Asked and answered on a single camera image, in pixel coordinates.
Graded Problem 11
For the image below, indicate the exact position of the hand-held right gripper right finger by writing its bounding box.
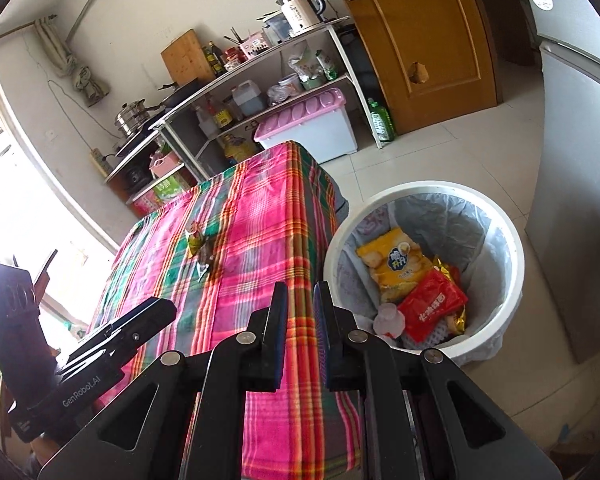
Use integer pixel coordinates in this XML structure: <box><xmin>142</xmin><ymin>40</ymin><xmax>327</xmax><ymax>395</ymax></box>
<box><xmin>314</xmin><ymin>281</ymin><xmax>563</xmax><ymax>480</ymax></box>

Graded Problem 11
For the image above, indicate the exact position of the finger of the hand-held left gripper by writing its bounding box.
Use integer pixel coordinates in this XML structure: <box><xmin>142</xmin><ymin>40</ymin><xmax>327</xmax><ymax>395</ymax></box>
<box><xmin>82</xmin><ymin>297</ymin><xmax>177</xmax><ymax>346</ymax></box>
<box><xmin>67</xmin><ymin>327</ymin><xmax>153</xmax><ymax>368</ymax></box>

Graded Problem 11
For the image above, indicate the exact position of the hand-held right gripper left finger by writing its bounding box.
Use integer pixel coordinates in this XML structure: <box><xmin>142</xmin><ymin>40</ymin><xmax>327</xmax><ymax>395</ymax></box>
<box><xmin>37</xmin><ymin>281</ymin><xmax>288</xmax><ymax>480</ymax></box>

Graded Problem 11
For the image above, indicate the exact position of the clear plastic cup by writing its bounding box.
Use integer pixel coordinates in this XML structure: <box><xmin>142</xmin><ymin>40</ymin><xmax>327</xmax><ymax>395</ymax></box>
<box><xmin>373</xmin><ymin>302</ymin><xmax>406</xmax><ymax>339</ymax></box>

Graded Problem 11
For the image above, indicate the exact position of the large yellow snack packet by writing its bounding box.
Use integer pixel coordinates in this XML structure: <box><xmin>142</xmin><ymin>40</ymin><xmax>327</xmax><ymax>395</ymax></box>
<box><xmin>356</xmin><ymin>227</ymin><xmax>428</xmax><ymax>303</ymax></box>

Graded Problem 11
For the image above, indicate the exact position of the red snack packet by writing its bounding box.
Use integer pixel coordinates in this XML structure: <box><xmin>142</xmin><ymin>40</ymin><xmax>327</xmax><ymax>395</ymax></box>
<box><xmin>396</xmin><ymin>269</ymin><xmax>469</xmax><ymax>343</ymax></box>

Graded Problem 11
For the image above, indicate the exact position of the white foam fruit net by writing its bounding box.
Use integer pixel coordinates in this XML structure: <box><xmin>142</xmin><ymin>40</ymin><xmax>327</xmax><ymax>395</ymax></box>
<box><xmin>422</xmin><ymin>320</ymin><xmax>461</xmax><ymax>348</ymax></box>

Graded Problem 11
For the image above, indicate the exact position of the gold foil wrapper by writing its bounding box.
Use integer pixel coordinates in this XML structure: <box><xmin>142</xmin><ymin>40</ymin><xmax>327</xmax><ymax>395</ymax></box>
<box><xmin>432</xmin><ymin>255</ymin><xmax>468</xmax><ymax>336</ymax></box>

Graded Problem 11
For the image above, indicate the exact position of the white round trash bin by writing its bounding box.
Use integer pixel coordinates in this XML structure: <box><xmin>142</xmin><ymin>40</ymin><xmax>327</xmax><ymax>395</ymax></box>
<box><xmin>322</xmin><ymin>183</ymin><xmax>526</xmax><ymax>367</ymax></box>

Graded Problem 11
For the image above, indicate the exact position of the person's left forearm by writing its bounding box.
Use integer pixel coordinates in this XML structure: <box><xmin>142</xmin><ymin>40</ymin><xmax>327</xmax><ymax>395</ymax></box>
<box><xmin>27</xmin><ymin>432</ymin><xmax>73</xmax><ymax>476</ymax></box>

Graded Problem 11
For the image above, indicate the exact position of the brown crumpled wrapper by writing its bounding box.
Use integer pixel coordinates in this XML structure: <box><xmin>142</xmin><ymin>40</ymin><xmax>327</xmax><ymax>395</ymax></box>
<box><xmin>197</xmin><ymin>245</ymin><xmax>221</xmax><ymax>281</ymax></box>

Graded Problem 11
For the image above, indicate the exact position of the yellow red crumpled wrapper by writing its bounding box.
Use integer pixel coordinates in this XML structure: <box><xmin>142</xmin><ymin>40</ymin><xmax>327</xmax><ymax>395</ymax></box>
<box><xmin>186</xmin><ymin>220</ymin><xmax>212</xmax><ymax>258</ymax></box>

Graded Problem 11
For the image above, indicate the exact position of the red carton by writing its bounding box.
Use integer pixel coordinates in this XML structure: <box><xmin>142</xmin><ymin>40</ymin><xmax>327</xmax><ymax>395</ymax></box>
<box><xmin>130</xmin><ymin>191</ymin><xmax>163</xmax><ymax>216</ymax></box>

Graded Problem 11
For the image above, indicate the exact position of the large window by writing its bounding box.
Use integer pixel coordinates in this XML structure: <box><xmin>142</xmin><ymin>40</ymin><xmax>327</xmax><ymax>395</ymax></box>
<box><xmin>0</xmin><ymin>55</ymin><xmax>126</xmax><ymax>341</ymax></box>

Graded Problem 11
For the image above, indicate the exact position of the pink green plaid tablecloth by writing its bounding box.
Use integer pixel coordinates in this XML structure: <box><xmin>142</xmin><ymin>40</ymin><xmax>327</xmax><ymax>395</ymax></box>
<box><xmin>87</xmin><ymin>141</ymin><xmax>363</xmax><ymax>480</ymax></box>

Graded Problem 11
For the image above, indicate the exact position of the green carton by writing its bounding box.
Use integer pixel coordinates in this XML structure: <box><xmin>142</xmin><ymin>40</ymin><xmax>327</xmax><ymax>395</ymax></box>
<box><xmin>152</xmin><ymin>175</ymin><xmax>191</xmax><ymax>203</ymax></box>

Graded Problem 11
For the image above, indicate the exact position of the black appliance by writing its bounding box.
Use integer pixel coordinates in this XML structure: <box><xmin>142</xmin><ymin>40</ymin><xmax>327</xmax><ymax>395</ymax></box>
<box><xmin>122</xmin><ymin>166</ymin><xmax>153</xmax><ymax>193</ymax></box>

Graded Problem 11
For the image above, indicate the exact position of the pink plastic basket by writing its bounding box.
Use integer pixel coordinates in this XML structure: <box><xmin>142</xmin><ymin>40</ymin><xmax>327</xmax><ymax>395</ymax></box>
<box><xmin>149</xmin><ymin>152</ymin><xmax>186</xmax><ymax>179</ymax></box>

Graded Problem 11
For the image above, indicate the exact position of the low white shelf unit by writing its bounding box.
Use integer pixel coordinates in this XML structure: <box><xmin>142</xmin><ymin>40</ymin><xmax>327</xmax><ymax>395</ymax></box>
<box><xmin>102</xmin><ymin>130</ymin><xmax>201</xmax><ymax>211</ymax></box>

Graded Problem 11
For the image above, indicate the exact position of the white power strip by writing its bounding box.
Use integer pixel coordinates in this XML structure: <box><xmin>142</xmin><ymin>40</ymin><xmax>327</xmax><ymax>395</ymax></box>
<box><xmin>90</xmin><ymin>147</ymin><xmax>110</xmax><ymax>177</ymax></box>

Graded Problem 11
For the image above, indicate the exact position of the black induction cooker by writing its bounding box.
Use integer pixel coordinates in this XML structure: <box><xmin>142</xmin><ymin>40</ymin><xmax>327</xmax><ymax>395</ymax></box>
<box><xmin>112</xmin><ymin>132</ymin><xmax>161</xmax><ymax>158</ymax></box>

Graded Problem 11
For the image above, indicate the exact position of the clear plastic bin liner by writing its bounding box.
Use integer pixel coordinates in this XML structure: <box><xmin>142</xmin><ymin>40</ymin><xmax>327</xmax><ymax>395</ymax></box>
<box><xmin>330</xmin><ymin>195</ymin><xmax>503</xmax><ymax>361</ymax></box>

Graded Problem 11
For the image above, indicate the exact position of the yellow cooking oil bottle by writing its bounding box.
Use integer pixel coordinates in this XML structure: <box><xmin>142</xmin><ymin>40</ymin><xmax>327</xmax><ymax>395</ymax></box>
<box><xmin>220</xmin><ymin>132</ymin><xmax>256</xmax><ymax>163</ymax></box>

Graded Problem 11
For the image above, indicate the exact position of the steel steamer pot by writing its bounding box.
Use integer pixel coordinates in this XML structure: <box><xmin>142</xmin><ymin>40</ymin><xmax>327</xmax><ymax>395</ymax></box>
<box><xmin>114</xmin><ymin>100</ymin><xmax>151</xmax><ymax>138</ymax></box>

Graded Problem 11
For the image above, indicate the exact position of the clear plastic bottle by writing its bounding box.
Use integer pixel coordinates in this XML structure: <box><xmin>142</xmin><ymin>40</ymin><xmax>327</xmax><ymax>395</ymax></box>
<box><xmin>194</xmin><ymin>105</ymin><xmax>216</xmax><ymax>137</ymax></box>

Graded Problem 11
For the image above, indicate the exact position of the yellow label bottle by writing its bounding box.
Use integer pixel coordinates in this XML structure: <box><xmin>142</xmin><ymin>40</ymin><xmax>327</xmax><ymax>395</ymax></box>
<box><xmin>211</xmin><ymin>95</ymin><xmax>233</xmax><ymax>128</ymax></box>

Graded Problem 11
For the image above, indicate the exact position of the pink lid storage box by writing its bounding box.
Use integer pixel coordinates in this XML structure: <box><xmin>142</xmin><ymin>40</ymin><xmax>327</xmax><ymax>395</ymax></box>
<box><xmin>252</xmin><ymin>87</ymin><xmax>359</xmax><ymax>163</ymax></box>

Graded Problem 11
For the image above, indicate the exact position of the green plastic bottle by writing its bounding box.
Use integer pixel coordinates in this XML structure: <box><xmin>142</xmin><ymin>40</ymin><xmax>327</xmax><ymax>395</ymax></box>
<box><xmin>366</xmin><ymin>97</ymin><xmax>397</xmax><ymax>143</ymax></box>

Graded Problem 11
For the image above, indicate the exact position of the black frying pan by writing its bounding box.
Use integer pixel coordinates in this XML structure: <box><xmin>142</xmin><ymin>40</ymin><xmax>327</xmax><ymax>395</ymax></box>
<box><xmin>147</xmin><ymin>77</ymin><xmax>211</xmax><ymax>111</ymax></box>

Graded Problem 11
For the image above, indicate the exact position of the white jug of dark liquid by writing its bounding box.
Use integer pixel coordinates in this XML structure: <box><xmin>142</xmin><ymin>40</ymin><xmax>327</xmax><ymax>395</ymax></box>
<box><xmin>230</xmin><ymin>80</ymin><xmax>267</xmax><ymax>117</ymax></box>

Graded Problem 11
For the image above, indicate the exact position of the tied grey cloth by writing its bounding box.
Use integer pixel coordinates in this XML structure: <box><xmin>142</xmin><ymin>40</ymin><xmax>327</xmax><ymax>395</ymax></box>
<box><xmin>32</xmin><ymin>16</ymin><xmax>111</xmax><ymax>108</ymax></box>

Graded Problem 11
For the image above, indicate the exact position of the crumpled clear plastic bag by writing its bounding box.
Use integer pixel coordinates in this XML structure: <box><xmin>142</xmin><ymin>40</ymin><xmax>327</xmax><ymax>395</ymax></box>
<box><xmin>266</xmin><ymin>82</ymin><xmax>293</xmax><ymax>106</ymax></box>

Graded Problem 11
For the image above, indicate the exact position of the bamboo cutting board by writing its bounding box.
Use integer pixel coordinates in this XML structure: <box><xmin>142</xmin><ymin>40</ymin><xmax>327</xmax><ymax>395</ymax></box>
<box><xmin>161</xmin><ymin>30</ymin><xmax>216</xmax><ymax>86</ymax></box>

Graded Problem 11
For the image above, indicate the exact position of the green white packet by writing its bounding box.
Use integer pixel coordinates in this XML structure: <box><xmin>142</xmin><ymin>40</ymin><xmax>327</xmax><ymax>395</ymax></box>
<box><xmin>316</xmin><ymin>50</ymin><xmax>340</xmax><ymax>82</ymax></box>

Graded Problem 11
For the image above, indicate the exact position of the bagged food in green bowl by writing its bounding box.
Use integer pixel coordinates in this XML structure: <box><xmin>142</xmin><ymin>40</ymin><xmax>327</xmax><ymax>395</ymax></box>
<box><xmin>286</xmin><ymin>45</ymin><xmax>326</xmax><ymax>91</ymax></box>

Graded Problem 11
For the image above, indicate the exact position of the tall white shelf unit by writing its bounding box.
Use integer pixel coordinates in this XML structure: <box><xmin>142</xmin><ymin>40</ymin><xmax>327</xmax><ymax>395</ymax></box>
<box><xmin>150</xmin><ymin>15</ymin><xmax>386</xmax><ymax>181</ymax></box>

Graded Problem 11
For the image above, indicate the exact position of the pink utensil holder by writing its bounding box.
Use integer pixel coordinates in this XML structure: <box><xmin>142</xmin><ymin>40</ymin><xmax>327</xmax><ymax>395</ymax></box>
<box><xmin>239</xmin><ymin>31</ymin><xmax>271</xmax><ymax>61</ymax></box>

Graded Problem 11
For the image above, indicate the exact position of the grey plastic jug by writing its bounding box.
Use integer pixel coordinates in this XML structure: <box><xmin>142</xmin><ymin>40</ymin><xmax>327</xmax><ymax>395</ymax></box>
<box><xmin>261</xmin><ymin>15</ymin><xmax>291</xmax><ymax>46</ymax></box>

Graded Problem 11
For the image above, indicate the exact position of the grey refrigerator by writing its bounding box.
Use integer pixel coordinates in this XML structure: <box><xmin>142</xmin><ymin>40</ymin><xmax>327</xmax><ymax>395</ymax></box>
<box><xmin>512</xmin><ymin>0</ymin><xmax>600</xmax><ymax>366</ymax></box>

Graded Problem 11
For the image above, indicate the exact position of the wooden door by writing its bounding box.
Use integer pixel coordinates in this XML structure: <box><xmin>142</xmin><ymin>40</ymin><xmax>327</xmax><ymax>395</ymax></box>
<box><xmin>320</xmin><ymin>0</ymin><xmax>506</xmax><ymax>136</ymax></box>

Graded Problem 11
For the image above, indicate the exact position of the white electric kettle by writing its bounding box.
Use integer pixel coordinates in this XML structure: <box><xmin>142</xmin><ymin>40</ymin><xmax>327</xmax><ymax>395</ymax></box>
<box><xmin>276</xmin><ymin>0</ymin><xmax>327</xmax><ymax>38</ymax></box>

